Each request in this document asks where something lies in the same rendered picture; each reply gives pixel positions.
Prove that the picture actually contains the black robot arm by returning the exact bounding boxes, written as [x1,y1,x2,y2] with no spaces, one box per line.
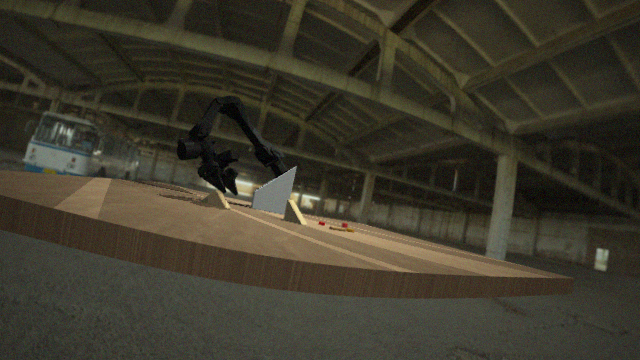
[177,96,290,179]

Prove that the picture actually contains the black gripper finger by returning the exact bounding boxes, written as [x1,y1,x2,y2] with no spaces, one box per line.
[203,168,227,193]
[223,173,238,195]

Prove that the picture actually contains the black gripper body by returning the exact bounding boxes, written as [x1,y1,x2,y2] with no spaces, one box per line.
[198,151,239,182]

